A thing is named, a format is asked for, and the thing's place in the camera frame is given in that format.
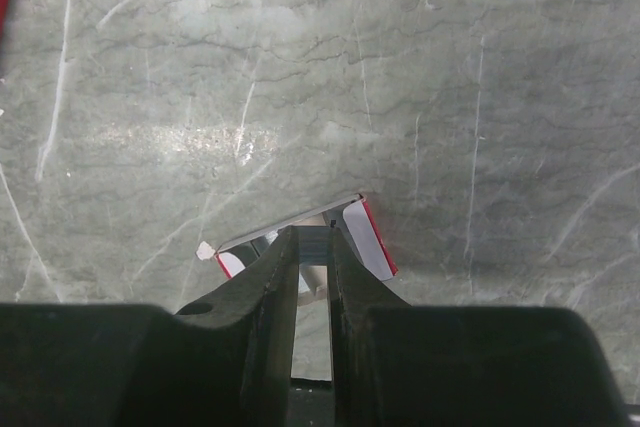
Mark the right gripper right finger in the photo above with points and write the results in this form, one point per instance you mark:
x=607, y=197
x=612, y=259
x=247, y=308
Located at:
x=395, y=364

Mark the striped staple strip pack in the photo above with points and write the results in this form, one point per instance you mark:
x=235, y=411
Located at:
x=352, y=215

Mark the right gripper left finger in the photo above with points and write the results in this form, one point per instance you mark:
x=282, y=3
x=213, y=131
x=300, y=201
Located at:
x=227, y=364

